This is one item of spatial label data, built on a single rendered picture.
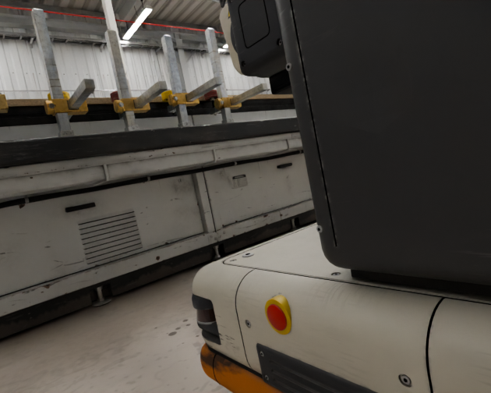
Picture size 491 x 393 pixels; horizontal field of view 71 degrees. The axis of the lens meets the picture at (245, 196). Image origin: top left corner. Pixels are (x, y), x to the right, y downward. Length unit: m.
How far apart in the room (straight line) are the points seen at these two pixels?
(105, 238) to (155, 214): 0.26
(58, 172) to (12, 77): 7.75
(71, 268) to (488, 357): 1.51
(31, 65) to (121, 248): 7.80
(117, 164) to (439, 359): 1.30
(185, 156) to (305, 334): 1.24
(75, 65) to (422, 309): 9.30
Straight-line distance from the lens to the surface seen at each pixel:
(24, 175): 1.41
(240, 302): 0.57
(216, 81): 1.45
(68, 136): 1.41
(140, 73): 9.93
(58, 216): 1.64
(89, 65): 9.54
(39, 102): 1.66
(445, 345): 0.38
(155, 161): 1.54
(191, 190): 1.86
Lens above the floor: 0.44
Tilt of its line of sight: 4 degrees down
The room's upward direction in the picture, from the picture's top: 11 degrees counter-clockwise
